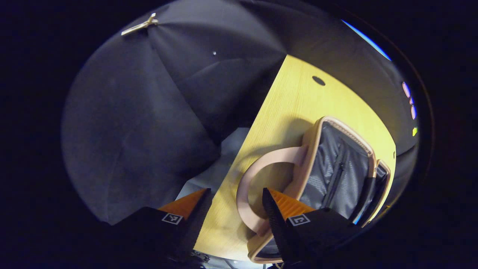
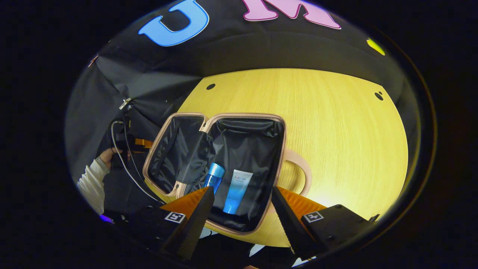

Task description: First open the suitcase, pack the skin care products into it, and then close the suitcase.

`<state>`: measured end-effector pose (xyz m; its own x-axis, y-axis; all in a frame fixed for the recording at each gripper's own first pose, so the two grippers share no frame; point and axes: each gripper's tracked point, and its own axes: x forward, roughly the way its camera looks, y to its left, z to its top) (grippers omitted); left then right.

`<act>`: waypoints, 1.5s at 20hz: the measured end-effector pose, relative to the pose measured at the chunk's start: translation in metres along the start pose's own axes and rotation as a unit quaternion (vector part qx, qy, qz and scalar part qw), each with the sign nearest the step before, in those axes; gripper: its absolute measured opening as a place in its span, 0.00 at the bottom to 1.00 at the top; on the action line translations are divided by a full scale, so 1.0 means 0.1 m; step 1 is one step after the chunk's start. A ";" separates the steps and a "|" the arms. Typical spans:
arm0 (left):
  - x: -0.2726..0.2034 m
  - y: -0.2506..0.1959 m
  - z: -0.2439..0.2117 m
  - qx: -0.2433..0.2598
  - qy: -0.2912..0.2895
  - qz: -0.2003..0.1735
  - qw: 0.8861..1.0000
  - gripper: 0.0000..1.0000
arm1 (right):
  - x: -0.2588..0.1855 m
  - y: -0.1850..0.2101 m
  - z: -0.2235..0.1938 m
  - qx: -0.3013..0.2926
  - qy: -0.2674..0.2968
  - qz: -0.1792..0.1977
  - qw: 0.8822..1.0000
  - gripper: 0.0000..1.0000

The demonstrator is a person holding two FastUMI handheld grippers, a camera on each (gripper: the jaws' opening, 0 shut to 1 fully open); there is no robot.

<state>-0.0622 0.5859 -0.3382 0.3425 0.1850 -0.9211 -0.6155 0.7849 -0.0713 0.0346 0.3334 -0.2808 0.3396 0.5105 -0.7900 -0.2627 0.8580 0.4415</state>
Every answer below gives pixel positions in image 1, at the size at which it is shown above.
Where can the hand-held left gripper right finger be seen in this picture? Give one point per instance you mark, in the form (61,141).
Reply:
(278,228)

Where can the small pale clip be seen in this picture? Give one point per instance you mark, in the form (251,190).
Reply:
(140,25)

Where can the pink suitcase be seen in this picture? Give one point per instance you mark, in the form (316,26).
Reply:
(336,168)

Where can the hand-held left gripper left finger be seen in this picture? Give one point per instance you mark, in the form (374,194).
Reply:
(194,224)

